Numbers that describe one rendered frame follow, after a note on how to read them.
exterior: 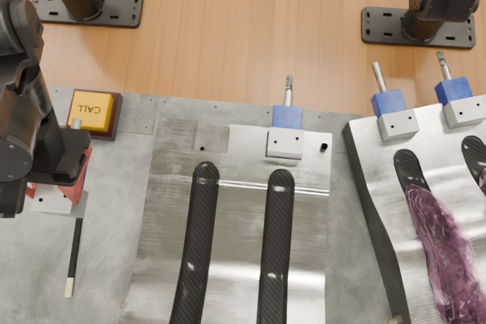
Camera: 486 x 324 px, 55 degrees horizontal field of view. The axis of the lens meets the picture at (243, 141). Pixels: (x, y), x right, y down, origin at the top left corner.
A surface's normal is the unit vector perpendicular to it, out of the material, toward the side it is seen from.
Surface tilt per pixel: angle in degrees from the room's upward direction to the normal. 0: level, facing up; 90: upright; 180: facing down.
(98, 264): 0
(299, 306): 27
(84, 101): 0
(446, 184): 22
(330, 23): 0
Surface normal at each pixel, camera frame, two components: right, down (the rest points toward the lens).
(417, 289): 0.05, -0.04
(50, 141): 0.99, 0.10
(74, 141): 0.05, -0.69
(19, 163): 0.16, 0.71
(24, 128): 0.87, -0.43
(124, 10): 0.00, -0.29
